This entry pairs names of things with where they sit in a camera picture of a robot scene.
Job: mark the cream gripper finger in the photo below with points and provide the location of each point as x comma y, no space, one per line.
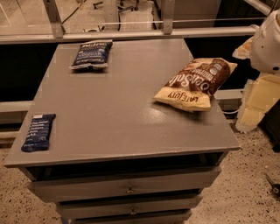
259,96
243,51

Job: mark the blue chip bag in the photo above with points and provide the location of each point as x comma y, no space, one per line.
93,54

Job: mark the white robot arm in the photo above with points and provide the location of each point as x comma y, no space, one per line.
263,51

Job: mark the brown sea salt chip bag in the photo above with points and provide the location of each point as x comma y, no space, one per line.
192,88

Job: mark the blue rxbar blueberry bar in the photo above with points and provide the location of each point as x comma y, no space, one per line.
38,137

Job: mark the black tool on floor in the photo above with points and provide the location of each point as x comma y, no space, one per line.
275,188

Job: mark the top grey drawer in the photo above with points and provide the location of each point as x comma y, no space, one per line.
124,185

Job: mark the grey drawer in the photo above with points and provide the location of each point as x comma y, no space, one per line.
131,206
124,185
167,217

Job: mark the middle grey drawer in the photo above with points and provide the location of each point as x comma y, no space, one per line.
131,206

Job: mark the bottom grey drawer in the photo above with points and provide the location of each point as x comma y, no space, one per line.
167,217

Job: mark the grey drawer cabinet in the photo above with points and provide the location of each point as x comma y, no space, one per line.
109,124

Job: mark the metal railing frame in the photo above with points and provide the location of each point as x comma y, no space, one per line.
64,21

